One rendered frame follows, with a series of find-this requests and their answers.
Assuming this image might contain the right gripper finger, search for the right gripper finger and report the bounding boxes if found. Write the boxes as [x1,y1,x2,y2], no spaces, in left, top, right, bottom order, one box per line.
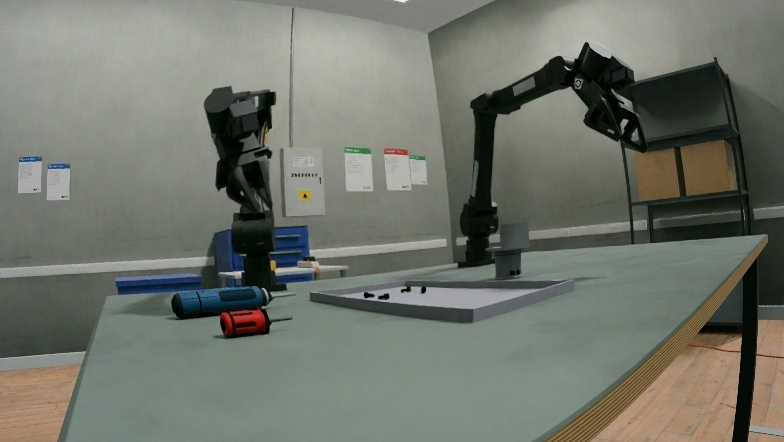
[228,166,258,215]
[254,158,274,210]

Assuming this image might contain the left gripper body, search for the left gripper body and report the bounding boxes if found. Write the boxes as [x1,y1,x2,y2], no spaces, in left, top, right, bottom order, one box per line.
[583,92,640,131]

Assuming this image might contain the white l-shaped bracket with holes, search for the white l-shaped bracket with holes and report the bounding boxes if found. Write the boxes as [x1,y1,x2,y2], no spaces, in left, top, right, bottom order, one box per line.
[485,223,530,251]

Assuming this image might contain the red screwdriver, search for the red screwdriver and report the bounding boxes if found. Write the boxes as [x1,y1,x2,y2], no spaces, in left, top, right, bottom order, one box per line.
[220,308,293,337]

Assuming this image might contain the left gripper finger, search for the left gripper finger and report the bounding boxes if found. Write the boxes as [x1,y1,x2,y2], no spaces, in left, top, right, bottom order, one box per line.
[585,97,622,141]
[620,114,648,152]

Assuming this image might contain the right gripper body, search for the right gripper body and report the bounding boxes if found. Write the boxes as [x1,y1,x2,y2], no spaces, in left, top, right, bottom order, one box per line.
[216,146,273,194]

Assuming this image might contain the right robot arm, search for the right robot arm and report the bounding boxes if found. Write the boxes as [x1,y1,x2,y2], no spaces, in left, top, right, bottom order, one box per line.
[205,85,287,292]

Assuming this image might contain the blue screwdriver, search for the blue screwdriver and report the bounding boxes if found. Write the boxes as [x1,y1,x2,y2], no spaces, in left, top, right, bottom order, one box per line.
[171,286,296,318]

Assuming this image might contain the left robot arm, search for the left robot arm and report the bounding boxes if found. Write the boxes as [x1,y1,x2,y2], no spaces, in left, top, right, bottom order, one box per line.
[457,42,635,267]

